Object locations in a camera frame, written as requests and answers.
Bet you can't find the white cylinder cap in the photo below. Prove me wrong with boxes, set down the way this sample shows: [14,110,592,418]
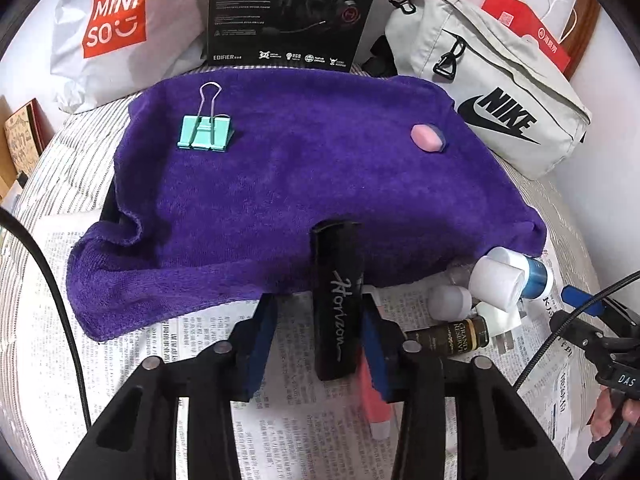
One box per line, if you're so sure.
[468,256,526,311]

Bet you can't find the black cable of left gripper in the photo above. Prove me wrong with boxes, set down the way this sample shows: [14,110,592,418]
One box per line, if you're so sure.
[0,205,93,423]

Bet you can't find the white charger plug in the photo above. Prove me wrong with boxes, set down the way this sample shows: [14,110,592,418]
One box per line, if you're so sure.
[472,300,523,356]

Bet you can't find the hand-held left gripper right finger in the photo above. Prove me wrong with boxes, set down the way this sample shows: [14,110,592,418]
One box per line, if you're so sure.
[361,292,583,480]

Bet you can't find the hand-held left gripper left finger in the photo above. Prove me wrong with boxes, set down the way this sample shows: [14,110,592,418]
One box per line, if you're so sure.
[57,294,279,480]

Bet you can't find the purple towel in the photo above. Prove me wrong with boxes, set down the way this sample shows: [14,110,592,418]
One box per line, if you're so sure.
[66,74,548,341]

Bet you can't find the person's right hand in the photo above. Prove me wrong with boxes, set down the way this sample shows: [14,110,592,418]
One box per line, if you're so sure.
[592,390,640,438]

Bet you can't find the white plastic shopping bag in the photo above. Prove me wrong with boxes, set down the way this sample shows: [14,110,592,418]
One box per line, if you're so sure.
[50,0,208,113]

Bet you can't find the black headphone box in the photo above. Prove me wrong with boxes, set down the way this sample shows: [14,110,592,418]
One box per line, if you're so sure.
[202,0,388,67]

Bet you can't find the black slim tube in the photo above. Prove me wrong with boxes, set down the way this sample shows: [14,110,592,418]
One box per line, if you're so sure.
[311,219,364,382]

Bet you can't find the teal binder clip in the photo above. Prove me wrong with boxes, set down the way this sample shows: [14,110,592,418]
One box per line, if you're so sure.
[177,82,236,152]

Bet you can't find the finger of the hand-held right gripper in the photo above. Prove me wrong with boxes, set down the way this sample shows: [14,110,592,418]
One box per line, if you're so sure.
[561,284,640,333]
[549,311,608,361]

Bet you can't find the small white USB light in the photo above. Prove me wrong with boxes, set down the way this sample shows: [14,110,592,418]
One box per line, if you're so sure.
[429,285,472,320]

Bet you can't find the red paper bag white handles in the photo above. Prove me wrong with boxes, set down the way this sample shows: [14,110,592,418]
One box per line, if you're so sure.
[481,0,583,75]

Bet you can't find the wooden nightstand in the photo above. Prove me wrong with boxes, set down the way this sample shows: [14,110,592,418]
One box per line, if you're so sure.
[0,94,57,206]

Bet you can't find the brown wooden frame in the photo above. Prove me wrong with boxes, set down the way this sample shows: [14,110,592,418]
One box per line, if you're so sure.
[570,0,601,81]

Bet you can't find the brown patterned book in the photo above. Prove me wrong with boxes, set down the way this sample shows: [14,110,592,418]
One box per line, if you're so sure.
[2,99,47,173]

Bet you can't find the newspaper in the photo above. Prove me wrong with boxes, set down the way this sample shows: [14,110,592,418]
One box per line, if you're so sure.
[35,212,601,480]

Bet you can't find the white and blue bottle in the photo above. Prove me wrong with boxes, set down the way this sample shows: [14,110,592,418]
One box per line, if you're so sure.
[482,246,555,306]

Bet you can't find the grey waist bag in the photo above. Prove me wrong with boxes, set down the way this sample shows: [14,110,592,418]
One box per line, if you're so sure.
[362,0,592,181]

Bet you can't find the black Grand Reserve tube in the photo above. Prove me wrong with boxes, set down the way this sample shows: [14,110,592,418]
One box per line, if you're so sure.
[404,317,491,358]

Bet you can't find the pink oval eraser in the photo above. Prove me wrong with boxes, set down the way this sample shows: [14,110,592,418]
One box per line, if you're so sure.
[410,123,445,152]

